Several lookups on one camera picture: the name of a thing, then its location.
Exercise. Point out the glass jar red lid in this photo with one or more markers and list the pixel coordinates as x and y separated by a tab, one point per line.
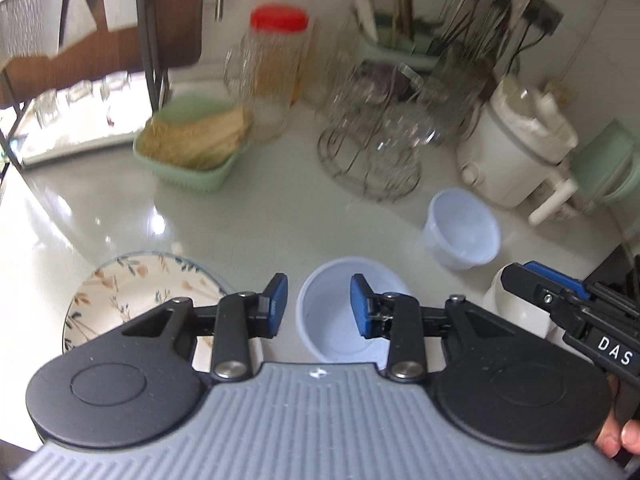
277	20

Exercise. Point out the pale green kettle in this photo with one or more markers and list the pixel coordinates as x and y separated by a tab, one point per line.
605	160

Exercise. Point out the textured translucent board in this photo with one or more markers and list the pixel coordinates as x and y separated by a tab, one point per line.
30	10

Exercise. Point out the clear glass jar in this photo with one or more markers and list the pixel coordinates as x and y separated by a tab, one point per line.
450	95

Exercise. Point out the light blue plastic bowl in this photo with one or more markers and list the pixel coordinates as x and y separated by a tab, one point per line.
330	320
460	230

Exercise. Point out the clear drinking glass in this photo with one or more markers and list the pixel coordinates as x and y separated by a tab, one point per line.
47	109
80	92
115	86

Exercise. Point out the white ceramic bowl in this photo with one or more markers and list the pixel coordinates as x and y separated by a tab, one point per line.
515	310

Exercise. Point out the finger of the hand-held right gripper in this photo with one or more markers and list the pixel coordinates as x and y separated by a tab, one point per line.
525	285
560	280

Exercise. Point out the tan fibrous scrubber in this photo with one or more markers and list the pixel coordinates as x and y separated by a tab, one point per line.
200	135

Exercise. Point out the green white utensil holder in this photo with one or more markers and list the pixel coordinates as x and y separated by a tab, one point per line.
395	46

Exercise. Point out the upturned stem glass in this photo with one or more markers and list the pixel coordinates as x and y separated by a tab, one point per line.
410	132
362	92

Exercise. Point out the utensil holder with chopsticks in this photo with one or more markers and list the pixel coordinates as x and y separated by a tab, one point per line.
402	5

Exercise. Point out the person's right hand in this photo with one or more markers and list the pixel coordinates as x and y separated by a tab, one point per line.
627	437

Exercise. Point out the green plastic basket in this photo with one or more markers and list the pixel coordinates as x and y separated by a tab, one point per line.
200	178

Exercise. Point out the leaf patterned blue rim plate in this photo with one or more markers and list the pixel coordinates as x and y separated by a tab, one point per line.
125	300

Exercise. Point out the clear glass mug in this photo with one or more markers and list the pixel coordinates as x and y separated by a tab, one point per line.
260	110

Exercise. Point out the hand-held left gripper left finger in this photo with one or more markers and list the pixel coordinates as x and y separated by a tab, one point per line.
275	305

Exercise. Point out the black dish rack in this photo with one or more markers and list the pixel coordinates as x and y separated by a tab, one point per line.
150	35

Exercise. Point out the white electric cooker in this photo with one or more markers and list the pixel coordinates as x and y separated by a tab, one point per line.
500	160

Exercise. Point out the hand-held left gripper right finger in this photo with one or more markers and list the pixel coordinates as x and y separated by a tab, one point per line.
360	310

